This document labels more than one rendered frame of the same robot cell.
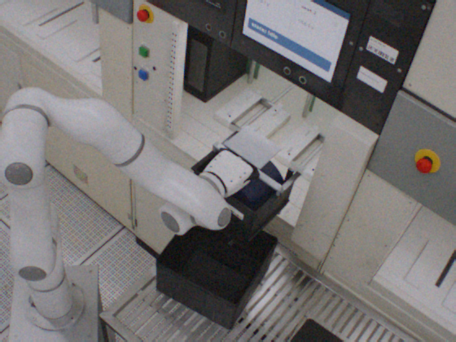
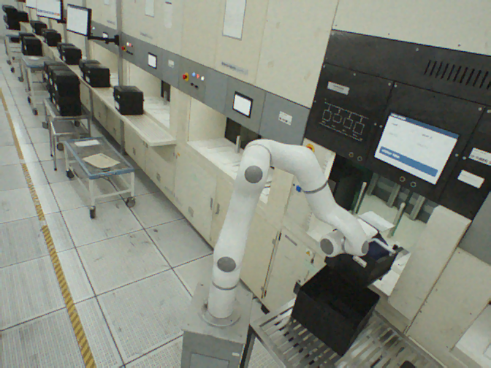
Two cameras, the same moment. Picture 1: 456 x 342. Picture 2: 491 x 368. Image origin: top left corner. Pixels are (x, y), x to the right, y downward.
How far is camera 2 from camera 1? 50 cm
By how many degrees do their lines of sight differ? 25
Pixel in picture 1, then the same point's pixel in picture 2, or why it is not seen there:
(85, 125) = (299, 157)
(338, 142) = (438, 223)
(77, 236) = not seen: hidden behind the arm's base
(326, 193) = (423, 263)
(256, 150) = (378, 223)
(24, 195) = (243, 201)
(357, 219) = (445, 289)
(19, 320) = (193, 315)
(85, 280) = (243, 299)
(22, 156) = (259, 163)
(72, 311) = (231, 316)
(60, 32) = not seen: hidden behind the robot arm
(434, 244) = not seen: outside the picture
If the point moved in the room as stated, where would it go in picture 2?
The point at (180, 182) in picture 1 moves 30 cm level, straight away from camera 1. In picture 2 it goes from (342, 215) to (340, 179)
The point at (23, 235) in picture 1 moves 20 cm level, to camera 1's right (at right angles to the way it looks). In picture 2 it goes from (230, 234) to (281, 253)
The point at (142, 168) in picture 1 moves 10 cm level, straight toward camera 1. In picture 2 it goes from (323, 197) to (325, 212)
